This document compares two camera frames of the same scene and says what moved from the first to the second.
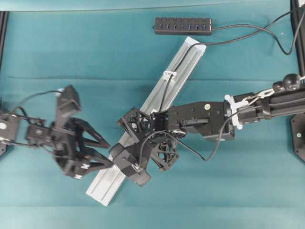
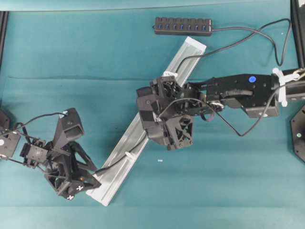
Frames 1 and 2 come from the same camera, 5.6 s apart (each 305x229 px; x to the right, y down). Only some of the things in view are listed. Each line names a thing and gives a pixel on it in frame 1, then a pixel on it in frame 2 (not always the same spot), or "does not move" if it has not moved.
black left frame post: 4,20 does not move
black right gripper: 154,131 to 169,97
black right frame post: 299,50 does not move
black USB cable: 253,35 to 251,27
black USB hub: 182,26 does not move
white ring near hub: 167,74 does not move
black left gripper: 63,143 to 59,166
